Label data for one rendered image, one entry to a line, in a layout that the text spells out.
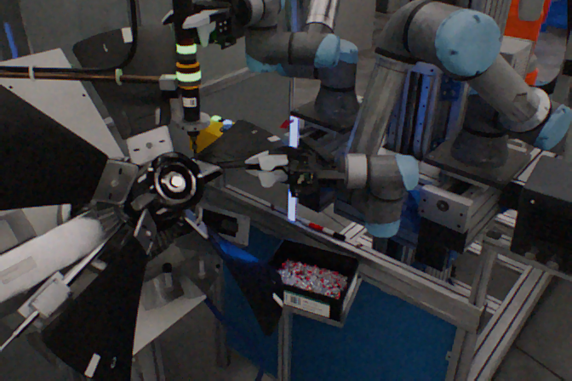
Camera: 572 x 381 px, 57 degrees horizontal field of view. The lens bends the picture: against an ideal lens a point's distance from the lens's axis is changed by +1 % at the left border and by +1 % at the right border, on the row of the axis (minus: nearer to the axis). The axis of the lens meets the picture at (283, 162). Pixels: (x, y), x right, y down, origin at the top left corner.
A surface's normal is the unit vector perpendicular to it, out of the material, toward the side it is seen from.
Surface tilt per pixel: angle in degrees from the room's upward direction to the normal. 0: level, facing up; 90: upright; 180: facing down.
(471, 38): 86
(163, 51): 42
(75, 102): 50
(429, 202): 90
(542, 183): 15
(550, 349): 0
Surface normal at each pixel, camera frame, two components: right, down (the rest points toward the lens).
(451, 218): -0.65, 0.36
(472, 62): 0.40, 0.37
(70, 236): 0.62, -0.33
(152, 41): 0.15, -0.30
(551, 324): 0.01, -0.87
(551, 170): -0.15, -0.75
